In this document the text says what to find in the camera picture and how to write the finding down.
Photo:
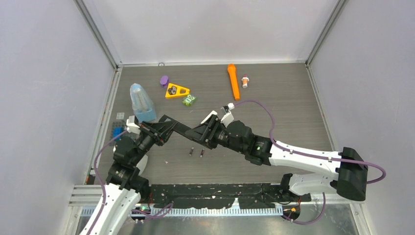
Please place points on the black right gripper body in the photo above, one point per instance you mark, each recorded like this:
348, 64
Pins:
219, 135

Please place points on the green owl toy block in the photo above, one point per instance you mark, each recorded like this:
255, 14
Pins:
189, 100

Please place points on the purple cylinder toy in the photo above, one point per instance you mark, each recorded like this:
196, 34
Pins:
164, 81

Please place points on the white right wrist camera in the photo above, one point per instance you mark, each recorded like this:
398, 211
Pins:
227, 117

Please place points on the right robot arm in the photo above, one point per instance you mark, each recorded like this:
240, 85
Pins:
339, 172

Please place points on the blue transparent plastic container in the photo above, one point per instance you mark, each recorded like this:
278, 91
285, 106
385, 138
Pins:
142, 105

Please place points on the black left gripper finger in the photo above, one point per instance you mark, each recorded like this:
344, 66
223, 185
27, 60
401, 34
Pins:
162, 122
166, 132

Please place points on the black remote control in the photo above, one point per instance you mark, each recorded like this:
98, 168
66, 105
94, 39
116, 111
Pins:
178, 127

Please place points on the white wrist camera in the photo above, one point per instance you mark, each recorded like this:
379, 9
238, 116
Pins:
227, 117
131, 127

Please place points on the grey lego baseplate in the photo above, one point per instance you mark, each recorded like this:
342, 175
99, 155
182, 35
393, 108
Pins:
120, 121

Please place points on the yellow triangle shape toy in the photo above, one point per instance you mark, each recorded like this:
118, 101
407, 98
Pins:
181, 91

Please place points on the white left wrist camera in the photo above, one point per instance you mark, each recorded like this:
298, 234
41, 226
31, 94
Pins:
131, 127

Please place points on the blue lego brick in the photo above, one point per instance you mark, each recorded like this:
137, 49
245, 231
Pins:
117, 133

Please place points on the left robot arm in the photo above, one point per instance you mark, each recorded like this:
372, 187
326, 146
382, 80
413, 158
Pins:
124, 187

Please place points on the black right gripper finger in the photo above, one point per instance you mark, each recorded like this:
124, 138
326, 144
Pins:
204, 128
200, 138

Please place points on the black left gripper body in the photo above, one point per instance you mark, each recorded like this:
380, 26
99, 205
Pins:
151, 132

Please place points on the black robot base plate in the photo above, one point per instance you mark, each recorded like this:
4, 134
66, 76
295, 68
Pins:
221, 196

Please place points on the white rectangular thermometer device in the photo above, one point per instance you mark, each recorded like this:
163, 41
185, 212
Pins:
208, 116

